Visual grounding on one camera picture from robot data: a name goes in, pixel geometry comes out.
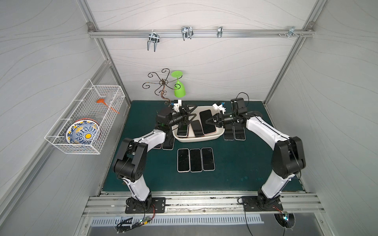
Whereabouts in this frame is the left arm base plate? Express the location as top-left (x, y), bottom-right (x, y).
top-left (125, 197), bottom-right (166, 214)

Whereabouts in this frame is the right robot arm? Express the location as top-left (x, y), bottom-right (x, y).
top-left (205, 111), bottom-right (306, 209)

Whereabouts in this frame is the black wire cup stand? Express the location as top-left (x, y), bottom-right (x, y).
top-left (142, 68), bottom-right (176, 105)

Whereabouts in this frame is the diagonal phone white case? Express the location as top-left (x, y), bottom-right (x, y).
top-left (233, 125), bottom-right (246, 141)

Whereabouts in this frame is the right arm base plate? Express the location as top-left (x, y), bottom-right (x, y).
top-left (238, 195), bottom-right (284, 212)

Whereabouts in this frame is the aluminium front rail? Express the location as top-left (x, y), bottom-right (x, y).
top-left (82, 191), bottom-right (325, 216)

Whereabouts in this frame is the green plastic goblet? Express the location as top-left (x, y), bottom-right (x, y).
top-left (171, 71), bottom-right (186, 98)

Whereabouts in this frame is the metal bracket hook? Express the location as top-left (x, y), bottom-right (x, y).
top-left (277, 27), bottom-right (304, 38)

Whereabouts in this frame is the white vent strip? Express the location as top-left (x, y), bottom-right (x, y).
top-left (90, 214), bottom-right (264, 227)

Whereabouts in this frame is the small metal hook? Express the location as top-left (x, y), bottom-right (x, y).
top-left (217, 26), bottom-right (223, 38)

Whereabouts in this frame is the large phone pink case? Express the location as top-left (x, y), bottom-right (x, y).
top-left (199, 109), bottom-right (218, 136)

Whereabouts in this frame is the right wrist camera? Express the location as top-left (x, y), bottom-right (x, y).
top-left (212, 98), bottom-right (249, 116)

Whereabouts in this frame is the left base cable bundle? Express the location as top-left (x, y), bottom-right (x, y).
top-left (115, 203), bottom-right (156, 234)

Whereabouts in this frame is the white plastic storage box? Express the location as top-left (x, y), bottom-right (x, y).
top-left (172, 106), bottom-right (224, 143)

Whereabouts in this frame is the phone front row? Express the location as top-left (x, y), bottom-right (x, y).
top-left (191, 120), bottom-right (204, 138)
top-left (177, 148), bottom-right (191, 173)

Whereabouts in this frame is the round black puck device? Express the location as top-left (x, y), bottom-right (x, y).
top-left (274, 213), bottom-right (295, 229)

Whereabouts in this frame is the colourful patterned plate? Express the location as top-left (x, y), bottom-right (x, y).
top-left (66, 119), bottom-right (99, 145)

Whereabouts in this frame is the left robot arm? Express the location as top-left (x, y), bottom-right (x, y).
top-left (113, 104), bottom-right (197, 209)

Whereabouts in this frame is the metal double hook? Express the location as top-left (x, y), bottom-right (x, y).
top-left (147, 32), bottom-right (160, 52)

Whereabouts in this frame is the white wire basket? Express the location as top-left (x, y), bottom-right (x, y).
top-left (45, 80), bottom-right (125, 155)

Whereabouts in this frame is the aluminium cross rail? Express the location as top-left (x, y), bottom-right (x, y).
top-left (88, 29), bottom-right (316, 39)

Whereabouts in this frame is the metal clip hook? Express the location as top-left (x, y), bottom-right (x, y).
top-left (181, 26), bottom-right (194, 41)

